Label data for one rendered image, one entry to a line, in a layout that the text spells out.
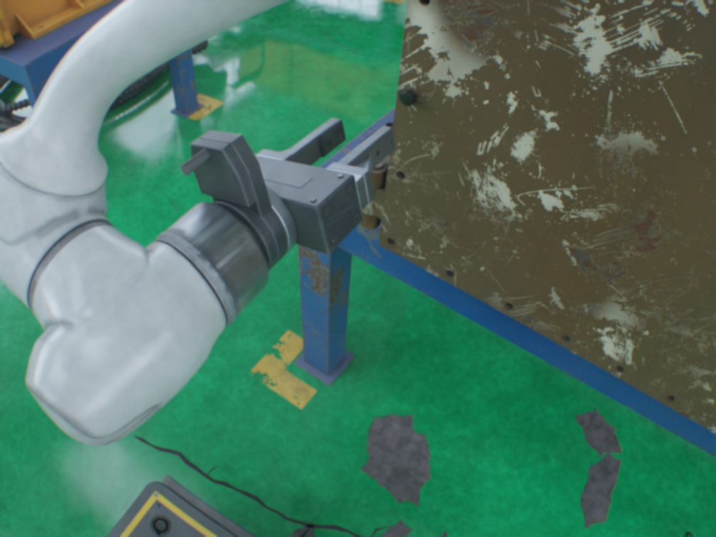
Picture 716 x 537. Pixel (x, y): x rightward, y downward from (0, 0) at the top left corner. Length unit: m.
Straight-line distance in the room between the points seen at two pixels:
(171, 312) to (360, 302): 1.23
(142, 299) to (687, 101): 0.49
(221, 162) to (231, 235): 0.05
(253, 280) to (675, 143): 0.42
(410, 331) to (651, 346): 0.94
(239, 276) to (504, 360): 1.22
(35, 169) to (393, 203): 0.51
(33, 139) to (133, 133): 1.99
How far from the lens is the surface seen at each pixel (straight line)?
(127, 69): 0.35
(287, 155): 0.50
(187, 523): 0.98
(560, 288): 0.69
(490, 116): 0.58
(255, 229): 0.40
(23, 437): 1.59
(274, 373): 1.42
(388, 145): 0.51
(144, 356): 0.34
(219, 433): 1.37
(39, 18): 2.16
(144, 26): 0.32
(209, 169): 0.40
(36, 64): 1.84
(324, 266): 1.03
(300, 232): 0.42
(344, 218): 0.42
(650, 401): 0.91
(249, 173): 0.38
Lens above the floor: 1.25
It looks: 50 degrees down
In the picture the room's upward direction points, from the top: 5 degrees clockwise
